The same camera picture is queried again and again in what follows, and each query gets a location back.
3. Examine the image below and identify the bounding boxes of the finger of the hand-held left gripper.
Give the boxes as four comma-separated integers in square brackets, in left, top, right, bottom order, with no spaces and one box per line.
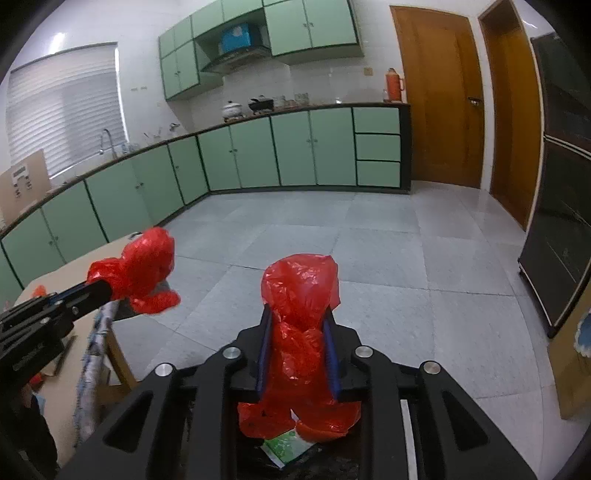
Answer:
[65,292,116,324]
[48,280,114,306]

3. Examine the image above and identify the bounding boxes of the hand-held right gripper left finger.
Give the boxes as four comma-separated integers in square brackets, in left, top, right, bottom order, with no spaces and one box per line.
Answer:
[58,307,274,480]

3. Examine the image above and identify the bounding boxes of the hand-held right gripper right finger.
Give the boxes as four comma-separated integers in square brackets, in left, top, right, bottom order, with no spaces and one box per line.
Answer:
[323,308,539,480]

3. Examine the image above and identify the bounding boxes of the red plastic bag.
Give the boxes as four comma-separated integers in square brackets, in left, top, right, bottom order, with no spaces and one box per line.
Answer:
[86,226,181,316]
[237,252,363,444]

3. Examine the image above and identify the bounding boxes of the black bag lined trash bin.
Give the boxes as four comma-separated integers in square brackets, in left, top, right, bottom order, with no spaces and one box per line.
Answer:
[238,438,371,480]

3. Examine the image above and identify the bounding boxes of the blue white patterned cloth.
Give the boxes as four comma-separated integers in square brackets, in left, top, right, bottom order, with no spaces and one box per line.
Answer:
[73,301,115,449]

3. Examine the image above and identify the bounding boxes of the beige tablecloth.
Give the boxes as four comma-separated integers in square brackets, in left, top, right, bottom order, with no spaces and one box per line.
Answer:
[13,236,114,432]

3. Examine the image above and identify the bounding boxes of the wooden table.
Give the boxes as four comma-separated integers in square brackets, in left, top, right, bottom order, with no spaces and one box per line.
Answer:
[95,314,139,411]

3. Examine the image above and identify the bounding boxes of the flat green white packet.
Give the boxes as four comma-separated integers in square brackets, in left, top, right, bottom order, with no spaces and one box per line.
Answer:
[260,427,320,470]

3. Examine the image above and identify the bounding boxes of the person's dark clothing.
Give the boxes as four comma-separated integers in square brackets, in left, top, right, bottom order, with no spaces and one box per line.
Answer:
[0,383,61,480]

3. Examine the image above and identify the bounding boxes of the cardboard board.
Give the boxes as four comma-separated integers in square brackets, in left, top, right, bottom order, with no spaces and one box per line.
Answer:
[0,148,52,228]

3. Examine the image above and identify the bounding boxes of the white window blind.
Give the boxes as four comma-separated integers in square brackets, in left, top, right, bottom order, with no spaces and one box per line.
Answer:
[4,43,129,180]

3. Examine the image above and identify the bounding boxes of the green lower kitchen cabinets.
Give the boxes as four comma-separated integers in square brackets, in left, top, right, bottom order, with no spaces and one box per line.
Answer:
[0,102,411,303]

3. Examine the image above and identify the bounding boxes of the green kitchen cabinets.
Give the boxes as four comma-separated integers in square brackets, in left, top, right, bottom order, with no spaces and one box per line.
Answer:
[158,0,364,102]
[0,102,411,303]

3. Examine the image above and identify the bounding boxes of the cardboard box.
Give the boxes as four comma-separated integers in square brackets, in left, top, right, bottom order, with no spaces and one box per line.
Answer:
[547,305,591,421]

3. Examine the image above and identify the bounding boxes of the row of glass jars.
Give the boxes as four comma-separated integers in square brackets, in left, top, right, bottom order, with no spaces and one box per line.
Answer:
[274,92,311,108]

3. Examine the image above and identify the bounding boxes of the range hood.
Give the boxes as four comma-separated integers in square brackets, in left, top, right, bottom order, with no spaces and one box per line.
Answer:
[198,44,274,75]

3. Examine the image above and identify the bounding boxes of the red thermos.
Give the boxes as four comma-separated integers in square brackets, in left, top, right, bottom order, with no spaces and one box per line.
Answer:
[384,67,407,103]

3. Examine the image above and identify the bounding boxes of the blue box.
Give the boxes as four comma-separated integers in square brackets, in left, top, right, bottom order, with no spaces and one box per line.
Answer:
[219,23,260,54]

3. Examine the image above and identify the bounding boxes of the black glass cabinet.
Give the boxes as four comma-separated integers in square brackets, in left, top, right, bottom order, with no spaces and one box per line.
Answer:
[517,32,591,340]

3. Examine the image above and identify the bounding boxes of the plain wooden door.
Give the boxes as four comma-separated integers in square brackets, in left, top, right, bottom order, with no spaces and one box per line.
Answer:
[478,0,544,232]

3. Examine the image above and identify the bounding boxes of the green upper kitchen cabinets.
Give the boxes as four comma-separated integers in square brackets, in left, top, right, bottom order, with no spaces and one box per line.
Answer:
[158,0,364,102]

